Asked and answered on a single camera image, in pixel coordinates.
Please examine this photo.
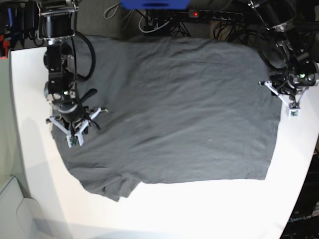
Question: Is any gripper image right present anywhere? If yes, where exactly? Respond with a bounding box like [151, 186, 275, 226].
[259, 73, 319, 109]

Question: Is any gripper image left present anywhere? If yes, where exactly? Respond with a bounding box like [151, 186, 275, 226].
[46, 89, 108, 137]

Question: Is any dark grey t-shirt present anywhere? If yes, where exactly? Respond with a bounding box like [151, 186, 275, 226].
[51, 36, 282, 201]

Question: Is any red clamp at table corner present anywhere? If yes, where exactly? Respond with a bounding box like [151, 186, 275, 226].
[0, 34, 10, 59]

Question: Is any black power strip red light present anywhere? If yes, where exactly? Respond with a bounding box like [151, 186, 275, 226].
[187, 9, 244, 21]

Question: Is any blue box at top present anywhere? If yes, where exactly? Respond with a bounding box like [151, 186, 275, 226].
[121, 0, 190, 9]

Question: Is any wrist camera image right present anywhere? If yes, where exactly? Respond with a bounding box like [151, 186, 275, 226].
[288, 108, 301, 118]

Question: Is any white cable on floor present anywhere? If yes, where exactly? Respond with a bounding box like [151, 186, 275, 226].
[138, 14, 171, 33]

